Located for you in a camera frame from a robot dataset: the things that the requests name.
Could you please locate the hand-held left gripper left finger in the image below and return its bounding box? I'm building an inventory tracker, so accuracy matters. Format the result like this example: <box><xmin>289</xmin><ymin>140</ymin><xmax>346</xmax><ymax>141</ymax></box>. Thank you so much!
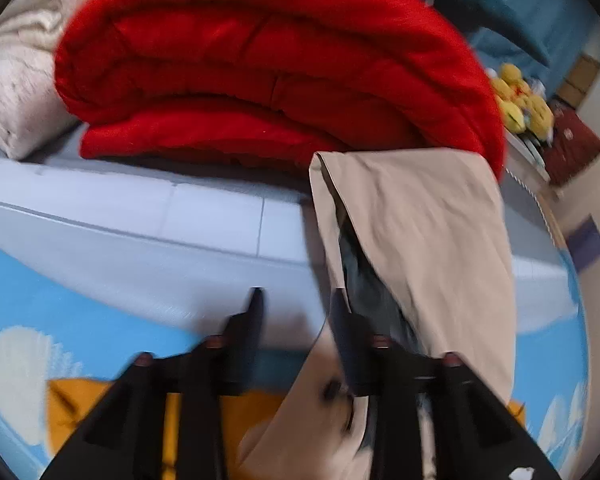
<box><xmin>40</xmin><ymin>287</ymin><xmax>266</xmax><ymax>480</ymax></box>

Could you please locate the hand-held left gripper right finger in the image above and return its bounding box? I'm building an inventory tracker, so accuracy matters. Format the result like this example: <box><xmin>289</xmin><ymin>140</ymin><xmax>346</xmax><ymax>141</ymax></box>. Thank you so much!
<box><xmin>330</xmin><ymin>287</ymin><xmax>563</xmax><ymax>480</ymax></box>

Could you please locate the beige and orange cloth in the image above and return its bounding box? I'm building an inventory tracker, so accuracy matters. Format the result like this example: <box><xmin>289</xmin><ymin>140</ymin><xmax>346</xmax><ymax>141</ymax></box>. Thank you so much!
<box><xmin>45</xmin><ymin>150</ymin><xmax>526</xmax><ymax>480</ymax></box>

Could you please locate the light blue foam bar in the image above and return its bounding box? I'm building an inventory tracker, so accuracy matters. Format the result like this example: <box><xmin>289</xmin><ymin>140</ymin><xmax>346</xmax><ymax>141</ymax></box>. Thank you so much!
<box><xmin>0</xmin><ymin>156</ymin><xmax>578</xmax><ymax>333</ymax></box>

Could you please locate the blue fan-print mat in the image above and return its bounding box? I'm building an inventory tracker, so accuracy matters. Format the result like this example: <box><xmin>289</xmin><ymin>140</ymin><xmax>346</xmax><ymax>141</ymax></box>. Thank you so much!
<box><xmin>0</xmin><ymin>232</ymin><xmax>592</xmax><ymax>476</ymax></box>

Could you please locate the red folded blanket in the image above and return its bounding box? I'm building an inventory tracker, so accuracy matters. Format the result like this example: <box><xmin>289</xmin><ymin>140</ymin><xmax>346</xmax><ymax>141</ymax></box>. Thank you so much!
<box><xmin>54</xmin><ymin>0</ymin><xmax>507</xmax><ymax>181</ymax></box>

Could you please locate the purple bag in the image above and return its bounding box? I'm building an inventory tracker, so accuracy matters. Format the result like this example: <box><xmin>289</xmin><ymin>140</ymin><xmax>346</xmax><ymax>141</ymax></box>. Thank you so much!
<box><xmin>567</xmin><ymin>214</ymin><xmax>600</xmax><ymax>272</ymax></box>

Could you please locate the maroon cushion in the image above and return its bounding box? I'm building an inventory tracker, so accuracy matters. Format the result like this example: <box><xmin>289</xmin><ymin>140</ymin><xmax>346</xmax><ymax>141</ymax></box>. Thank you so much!
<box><xmin>547</xmin><ymin>107</ymin><xmax>600</xmax><ymax>187</ymax></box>

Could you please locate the cream fluffy folded blanket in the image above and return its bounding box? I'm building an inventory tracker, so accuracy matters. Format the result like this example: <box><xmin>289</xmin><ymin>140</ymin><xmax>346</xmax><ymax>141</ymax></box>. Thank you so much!
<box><xmin>0</xmin><ymin>0</ymin><xmax>118</xmax><ymax>161</ymax></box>

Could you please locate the blue curtain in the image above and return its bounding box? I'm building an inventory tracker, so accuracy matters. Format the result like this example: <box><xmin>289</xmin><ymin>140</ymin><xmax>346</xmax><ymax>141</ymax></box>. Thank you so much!
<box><xmin>420</xmin><ymin>0</ymin><xmax>600</xmax><ymax>92</ymax></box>

